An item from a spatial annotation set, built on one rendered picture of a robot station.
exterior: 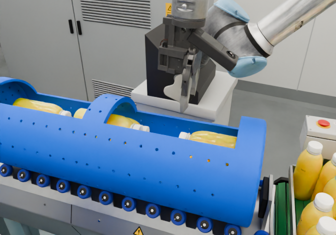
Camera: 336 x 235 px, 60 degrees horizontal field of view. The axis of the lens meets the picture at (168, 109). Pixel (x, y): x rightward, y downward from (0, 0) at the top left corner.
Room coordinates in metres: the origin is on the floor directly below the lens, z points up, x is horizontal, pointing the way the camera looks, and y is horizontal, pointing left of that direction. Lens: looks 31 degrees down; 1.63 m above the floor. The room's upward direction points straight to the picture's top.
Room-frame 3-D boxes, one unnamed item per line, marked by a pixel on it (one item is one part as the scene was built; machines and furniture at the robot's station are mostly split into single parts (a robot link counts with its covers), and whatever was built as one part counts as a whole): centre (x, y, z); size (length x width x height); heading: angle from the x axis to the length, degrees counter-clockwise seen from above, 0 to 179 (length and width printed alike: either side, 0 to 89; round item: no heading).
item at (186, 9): (0.61, -0.04, 1.51); 0.08 x 0.08 x 0.05
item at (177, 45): (0.62, -0.03, 1.43); 0.09 x 0.08 x 0.12; 70
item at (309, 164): (0.69, -0.44, 0.99); 0.07 x 0.07 x 0.19
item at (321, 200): (0.48, -0.37, 1.09); 0.04 x 0.04 x 0.02
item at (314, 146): (0.69, -0.44, 1.09); 0.04 x 0.04 x 0.02
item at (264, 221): (0.57, -0.27, 0.99); 0.10 x 0.02 x 0.12; 162
